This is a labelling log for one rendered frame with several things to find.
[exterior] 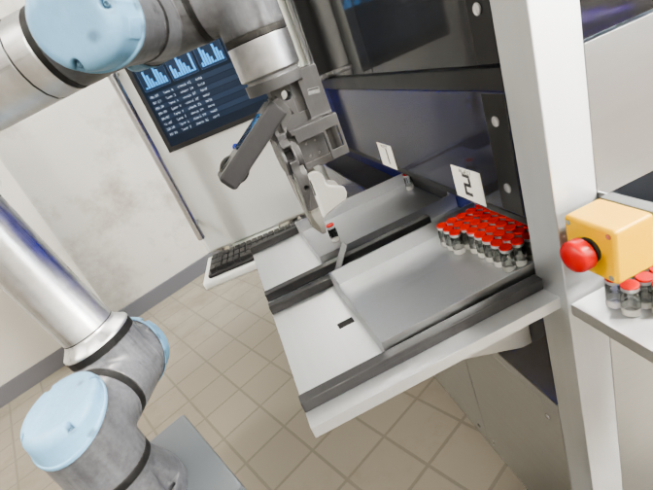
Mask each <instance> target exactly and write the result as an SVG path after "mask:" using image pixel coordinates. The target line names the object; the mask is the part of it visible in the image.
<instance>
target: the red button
mask: <svg viewBox="0 0 653 490"><path fill-rule="evenodd" d="M560 256H561V259H562V261H563V263H564V264H565V265H566V267H567V268H569V269H570V270H572V271H574V272H585V271H587V270H589V269H591V268H593V267H595V266H596V265H597V262H598V257H597V254H596V251H595V250H594V248H593V247H592V246H591V245H590V244H589V243H588V242H587V241H586V240H584V239H582V238H578V237H575V238H572V239H571V240H569V241H567V242H565V243H564V244H563V245H562V247H561V249H560Z"/></svg>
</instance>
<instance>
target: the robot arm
mask: <svg viewBox="0 0 653 490"><path fill-rule="evenodd" d="M221 37H222V40H223V43H224V45H225V48H226V50H227V51H228V54H229V56H230V58H231V61H232V63H233V66H234V68H235V70H236V73H237V75H238V77H239V80H240V82H241V84H242V85H248V86H247V87H246V88H245V90H246V91H247V93H248V96H249V98H250V99H251V98H255V97H258V96H261V95H264V94H267V96H268V99H267V100H268V101H266V102H264V103H263V104H262V106H261V107H260V109H259V110H258V112H257V114H256V115H255V117H254V118H253V120H252V121H251V123H250V125H249V126H248V128H247V129H246V131H245V132H244V134H243V135H242V137H241V138H240V140H239V141H238V143H237V144H236V146H235V147H234V149H233V150H232V152H231V154H230V155H229V156H227V157H225V158H224V159H223V160H222V162H221V164H220V171H219V173H218V176H219V179H220V181H221V182H222V183H223V184H225V185H226V186H228V187H229V188H231V189H233V190H236V189H238V187H239V186H240V184H241V183H243V182H245V181H246V180H247V178H248V176H249V173H250V169H251V168H252V166H253V165H254V163H255V162H256V160H257V159H258V157H259V155H260V154H261V152H262V151H263V149H264V148H265V146H266V144H267V143H268V141H269V140H270V143H271V146H272V148H273V151H274V153H275V156H276V158H277V159H278V161H279V163H280V165H281V167H282V169H283V170H284V171H285V172H286V175H287V177H288V179H289V181H290V183H291V186H292V189H293V191H294V193H295V195H296V197H297V199H298V201H299V203H300V205H301V207H302V209H303V211H304V213H305V215H306V217H307V219H308V221H309V223H310V225H311V226H312V227H313V228H314V229H316V230H317V231H319V232H320V233H321V234H324V233H326V232H327V230H326V226H325V223H324V217H325V216H326V215H327V214H328V213H329V212H330V211H332V210H333V209H334V208H335V207H337V206H338V205H339V204H340V203H342V202H343V201H344V200H345V199H346V196H347V192H346V190H345V188H344V187H343V186H338V185H337V183H336V182H335V181H333V180H325V178H324V176H323V174H322V173H321V172H319V171H316V170H315V169H314V168H313V167H314V166H316V165H323V164H326V163H328V162H330V161H332V160H334V159H335V158H339V157H341V156H343V155H345V154H347V153H350V152H349V149H348V146H347V143H346V140H345V137H344V134H343V131H342V129H341V126H340V123H339V120H338V118H337V115H336V112H332V111H331V109H330V106H329V103H328V101H327V96H326V93H325V90H324V87H323V85H322V82H321V79H320V76H319V73H318V70H317V67H316V65H315V63H312V64H310V65H309V64H307V65H305V66H302V67H300V66H298V67H296V63H298V61H299V58H298V55H297V52H296V50H295V47H294V44H293V41H292V37H291V34H290V31H289V29H288V28H287V25H286V22H285V20H284V17H283V14H282V11H281V9H280V6H279V3H278V0H25V5H24V6H23V7H21V8H19V9H18V10H16V11H14V12H12V13H11V14H9V15H7V16H5V17H3V18H1V19H0V131H2V130H4V129H6V128H8V127H10V126H12V125H14V124H16V123H19V122H21V121H23V120H25V119H26V118H28V117H30V116H32V115H34V114H36V113H38V112H40V111H42V110H44V109H46V108H48V107H50V106H51V105H52V104H54V103H56V102H58V101H60V100H62V99H64V98H66V97H68V96H70V95H72V94H74V93H76V92H78V91H80V90H81V89H83V88H87V87H88V86H91V85H93V84H95V83H97V82H99V81H101V80H103V79H105V78H107V77H109V76H111V75H113V74H115V73H116V72H118V71H120V70H122V69H124V68H127V69H128V70H130V71H133V72H140V71H143V70H146V69H149V68H156V67H158V66H161V65H162V64H164V63H165V62H166V61H168V60H170V59H172V58H175V57H177V56H179V55H182V54H184V53H188V52H190V51H192V50H195V49H197V48H199V47H202V46H204V45H206V44H209V43H211V42H213V41H216V40H217V39H219V38H221ZM283 90H285V91H286V93H287V98H286V99H285V100H284V99H283V98H282V96H281V94H282V91H283ZM336 126H337V127H336ZM338 132H339V133H340V136H341V139H342V141H341V139H340V136H339V133H338ZM342 142H343V144H342ZM0 288H1V289H2V290H3V291H4V292H5V293H6V294H7V295H8V296H9V297H10V298H11V299H12V300H13V301H15V302H16V303H17V304H18V305H19V306H20V307H21V308H22V309H23V310H24V311H25V312H26V313H27V314H28V315H29V316H30V317H31V318H32V319H34V320H35V321H36V322H37V323H38V324H39V325H40V326H41V327H42V328H43V329H44V330H45V331H46V332H47V333H48V334H49V335H50V336H52V337H53V338H54V339H55V340H56V341H57V342H58V343H59V344H60V345H61V346H62V347H63V348H64V351H65V352H64V360H63V363H64V364H65V365H66V366H67V367H69V368H70V369H71V370H72V371H73V372H74V373H73V374H70V375H68V376H66V377H64V378H63V379H61V380H59V381H58V382H57V383H55V384H54V385H52V388H51V389H50V390H49V391H48V392H45V393H44V394H43V395H42V396H41V397H40V398H39V399H38V400H37V401H36V402H35V403H34V404H33V406H32V407H31V409H30V410H29V412H28V413H27V415H26V417H25V419H24V421H23V423H22V426H21V430H20V441H21V444H22V447H23V448H24V450H25V451H26V452H27V453H28V454H29V455H30V456H31V459H32V461H33V463H34V464H35V465H36V466H37V467H38V468H39V469H40V470H42V471H45V472H46V473H47V474H48V475H49V476H50V477H51V478H52V479H53V480H54V481H55V482H56V483H57V484H58V485H59V486H60V487H61V488H62V489H63V490H187V486H188V472H187V469H186V467H185V466H184V464H183V463H182V462H181V461H180V459H179V458H178V457H177V456H176V455H175V454H173V453H171V452H169V451H167V450H165V449H163V448H161V447H159V446H157V445H155V444H153V443H151V442H149V441H148V439H147V438H146V437H145V436H144V434H143V433H142V432H141V431H140V429H139V428H138V426H137V423H138V420H139V418H140V417H141V414H142V412H143V411H144V409H145V407H146V405H147V403H148V401H149V399H150V397H151V395H152V393H153V391H154V389H155V386H156V384H157V382H158V381H159V380H160V378H161V377H162V375H163V374H164V371H165V368H166V364H167V362H168V359H169V353H170V349H169V343H168V340H167V338H166V336H165V334H164V333H163V331H162V330H161V329H160V328H159V327H158V326H157V325H156V324H154V323H153V322H151V321H149V320H147V321H143V318H139V317H129V316H128V315H127V314H126V313H125V312H113V311H111V310H110V309H109V308H108V307H107V306H106V305H105V304H104V303H103V302H102V301H101V300H100V299H99V298H98V297H97V296H96V295H95V294H94V293H93V291H92V290H91V289H90V288H89V287H88V286H87V285H86V284H85V283H84V282H83V281H82V280H81V279H80V278H79V277H78V276H77V275H76V273H75V272H74V271H73V270H72V269H71V268H70V267H69V266H68V265H67V264H66V263H65V262H64V261H63V260H62V259H61V258H60V257H59V256H58V254H57V253H56V252H55V251H54V250H53V249H52V248H51V247H50V246H49V245H48V244H47V243H46V242H45V241H44V240H43V239H42V238H41V236H40V235H39V234H38V233H37V232H36V231H35V230H34V229H33V228H32V227H31V226H30V225H29V224H28V223H27V222H26V221H25V220H24V219H23V218H22V217H21V215H20V214H19V213H18V212H17V211H16V210H15V209H14V208H13V207H12V206H11V205H10V204H9V203H8V202H7V201H6V199H5V198H4V197H3V196H2V195H1V193H0Z"/></svg>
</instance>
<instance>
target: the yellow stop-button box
mask: <svg viewBox="0 0 653 490"><path fill-rule="evenodd" d="M565 220H566V228H567V241H569V240H571V239H572V238H575V237H578V238H582V239H584V240H586V241H587V242H588V243H589V244H590V245H591V246H592V247H593V248H594V250H595V251H596V254H597V257H598V262H597V265H596V266H595V267H593V268H591V269H589V271H591V272H593V273H595V274H598V275H599V276H601V277H603V278H605V279H607V280H609V281H612V282H614V283H616V284H620V283H622V282H624V281H626V280H628V279H629V278H631V277H633V276H635V275H637V274H639V273H641V272H642V271H644V270H645V269H647V268H649V267H651V266H653V202H649V201H645V200H641V199H637V198H634V197H630V196H626V195H622V194H619V193H615V192H609V193H607V194H605V195H603V196H601V198H600V199H597V200H595V201H593V202H591V203H589V204H587V205H585V206H583V207H581V208H579V209H577V210H575V211H573V212H571V213H569V214H567V215H566V217H565Z"/></svg>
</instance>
